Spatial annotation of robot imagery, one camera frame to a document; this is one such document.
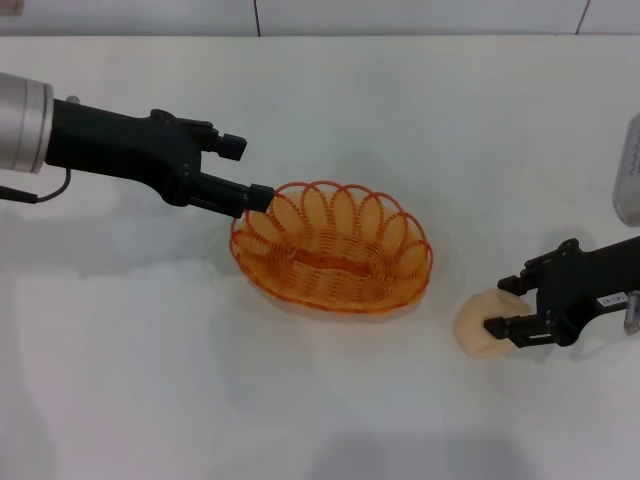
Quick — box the pale round bread bun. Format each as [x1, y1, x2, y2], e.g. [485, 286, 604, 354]
[453, 288, 535, 358]

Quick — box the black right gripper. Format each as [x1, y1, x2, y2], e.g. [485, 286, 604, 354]
[483, 234, 640, 350]

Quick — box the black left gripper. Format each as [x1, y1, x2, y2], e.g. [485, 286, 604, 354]
[44, 97, 276, 219]

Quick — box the orange plastic woven basket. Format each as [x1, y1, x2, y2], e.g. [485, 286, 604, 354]
[229, 180, 434, 314]

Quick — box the right arm cable with plug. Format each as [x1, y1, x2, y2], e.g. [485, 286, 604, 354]
[623, 293, 640, 337]

